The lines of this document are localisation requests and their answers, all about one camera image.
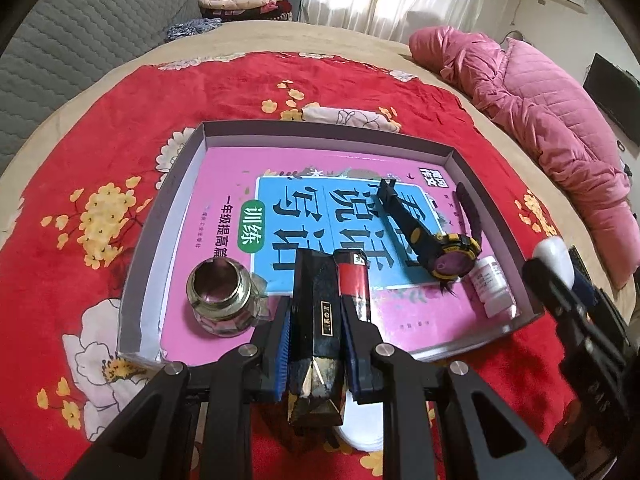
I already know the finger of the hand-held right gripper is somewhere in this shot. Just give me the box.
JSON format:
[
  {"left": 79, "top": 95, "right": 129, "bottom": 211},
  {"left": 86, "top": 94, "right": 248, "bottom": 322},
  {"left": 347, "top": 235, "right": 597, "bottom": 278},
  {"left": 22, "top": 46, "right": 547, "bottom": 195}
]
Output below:
[
  {"left": 569, "top": 246, "right": 610, "bottom": 311},
  {"left": 522, "top": 257, "right": 573, "bottom": 321}
]

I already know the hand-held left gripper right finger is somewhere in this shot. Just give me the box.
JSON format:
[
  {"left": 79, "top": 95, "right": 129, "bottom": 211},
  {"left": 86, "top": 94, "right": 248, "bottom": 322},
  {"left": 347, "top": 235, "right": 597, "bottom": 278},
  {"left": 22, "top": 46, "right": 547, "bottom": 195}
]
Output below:
[{"left": 340, "top": 295, "right": 556, "bottom": 480}]

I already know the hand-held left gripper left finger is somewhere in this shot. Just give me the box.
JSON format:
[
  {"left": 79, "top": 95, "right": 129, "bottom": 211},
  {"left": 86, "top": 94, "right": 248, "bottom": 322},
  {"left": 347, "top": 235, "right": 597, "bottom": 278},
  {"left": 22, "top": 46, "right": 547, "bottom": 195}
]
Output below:
[{"left": 65, "top": 295, "right": 293, "bottom": 480}]

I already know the white earbuds case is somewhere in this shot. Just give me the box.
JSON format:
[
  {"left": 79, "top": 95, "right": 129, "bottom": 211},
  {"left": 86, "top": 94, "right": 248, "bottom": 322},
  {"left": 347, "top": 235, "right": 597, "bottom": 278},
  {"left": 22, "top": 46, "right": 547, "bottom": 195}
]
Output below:
[{"left": 531, "top": 236, "right": 572, "bottom": 283}]

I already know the black faceted gold-label case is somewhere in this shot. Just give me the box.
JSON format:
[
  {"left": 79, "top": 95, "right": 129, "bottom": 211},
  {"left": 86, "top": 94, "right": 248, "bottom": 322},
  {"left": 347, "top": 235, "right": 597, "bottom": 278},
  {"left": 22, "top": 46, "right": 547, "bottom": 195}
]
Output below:
[{"left": 286, "top": 247, "right": 346, "bottom": 428}]

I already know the small white bottle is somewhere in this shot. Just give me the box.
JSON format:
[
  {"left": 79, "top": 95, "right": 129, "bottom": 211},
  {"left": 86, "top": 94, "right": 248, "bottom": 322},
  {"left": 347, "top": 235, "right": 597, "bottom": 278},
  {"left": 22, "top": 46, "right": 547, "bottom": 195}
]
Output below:
[{"left": 469, "top": 256, "right": 517, "bottom": 318}]

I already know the red lighter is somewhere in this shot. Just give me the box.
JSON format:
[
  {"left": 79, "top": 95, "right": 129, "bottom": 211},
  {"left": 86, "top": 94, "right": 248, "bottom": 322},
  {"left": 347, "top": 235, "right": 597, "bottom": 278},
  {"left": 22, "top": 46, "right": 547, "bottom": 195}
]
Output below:
[{"left": 334, "top": 249, "right": 373, "bottom": 323}]

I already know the shallow grey cardboard box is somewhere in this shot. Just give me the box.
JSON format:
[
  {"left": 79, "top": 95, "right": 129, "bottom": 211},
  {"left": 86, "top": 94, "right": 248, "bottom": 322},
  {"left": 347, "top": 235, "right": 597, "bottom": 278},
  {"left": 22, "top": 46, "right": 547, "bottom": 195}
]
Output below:
[{"left": 116, "top": 121, "right": 545, "bottom": 367}]

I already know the white round lid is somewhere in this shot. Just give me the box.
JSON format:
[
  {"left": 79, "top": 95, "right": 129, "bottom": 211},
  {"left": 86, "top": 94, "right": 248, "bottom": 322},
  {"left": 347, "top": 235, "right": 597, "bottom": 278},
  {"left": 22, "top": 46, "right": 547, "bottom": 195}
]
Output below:
[{"left": 334, "top": 395, "right": 396, "bottom": 453}]

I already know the black and yellow wristwatch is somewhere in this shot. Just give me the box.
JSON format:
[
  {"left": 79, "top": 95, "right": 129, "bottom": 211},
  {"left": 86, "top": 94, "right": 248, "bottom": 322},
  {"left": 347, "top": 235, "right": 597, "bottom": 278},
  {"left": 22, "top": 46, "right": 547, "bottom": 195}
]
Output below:
[{"left": 376, "top": 176, "right": 483, "bottom": 296}]

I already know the pink quilted jacket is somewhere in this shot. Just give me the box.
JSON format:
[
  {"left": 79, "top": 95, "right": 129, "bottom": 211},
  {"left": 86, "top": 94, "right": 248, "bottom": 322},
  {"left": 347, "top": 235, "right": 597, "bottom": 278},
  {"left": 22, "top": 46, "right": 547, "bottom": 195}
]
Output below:
[{"left": 409, "top": 26, "right": 632, "bottom": 291}]

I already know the pink and blue book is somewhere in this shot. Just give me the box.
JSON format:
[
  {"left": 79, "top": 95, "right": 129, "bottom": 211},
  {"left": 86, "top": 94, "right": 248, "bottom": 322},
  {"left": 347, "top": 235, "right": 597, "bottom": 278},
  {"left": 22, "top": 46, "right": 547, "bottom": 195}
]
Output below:
[{"left": 159, "top": 147, "right": 523, "bottom": 361}]

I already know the black television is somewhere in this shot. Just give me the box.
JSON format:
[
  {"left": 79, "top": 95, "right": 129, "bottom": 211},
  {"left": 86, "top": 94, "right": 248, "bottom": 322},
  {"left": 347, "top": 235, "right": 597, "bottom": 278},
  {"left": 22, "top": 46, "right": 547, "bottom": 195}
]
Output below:
[{"left": 584, "top": 52, "right": 640, "bottom": 148}]

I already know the red floral blanket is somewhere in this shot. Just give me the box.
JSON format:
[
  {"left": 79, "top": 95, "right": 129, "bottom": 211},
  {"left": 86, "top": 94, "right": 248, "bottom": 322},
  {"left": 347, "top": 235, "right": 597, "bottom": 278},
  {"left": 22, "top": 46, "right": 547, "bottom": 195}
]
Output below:
[{"left": 0, "top": 50, "right": 606, "bottom": 480}]

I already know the blue patterned cloth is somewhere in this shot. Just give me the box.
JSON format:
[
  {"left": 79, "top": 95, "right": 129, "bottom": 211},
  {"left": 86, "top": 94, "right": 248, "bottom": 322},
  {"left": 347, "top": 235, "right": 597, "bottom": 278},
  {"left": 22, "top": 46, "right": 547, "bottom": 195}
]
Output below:
[{"left": 164, "top": 17, "right": 223, "bottom": 45}]

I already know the grey quilted cover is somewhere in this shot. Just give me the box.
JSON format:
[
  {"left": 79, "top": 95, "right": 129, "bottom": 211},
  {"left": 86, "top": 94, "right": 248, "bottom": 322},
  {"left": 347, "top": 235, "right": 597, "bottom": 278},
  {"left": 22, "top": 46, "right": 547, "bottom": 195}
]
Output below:
[{"left": 0, "top": 0, "right": 201, "bottom": 161}]

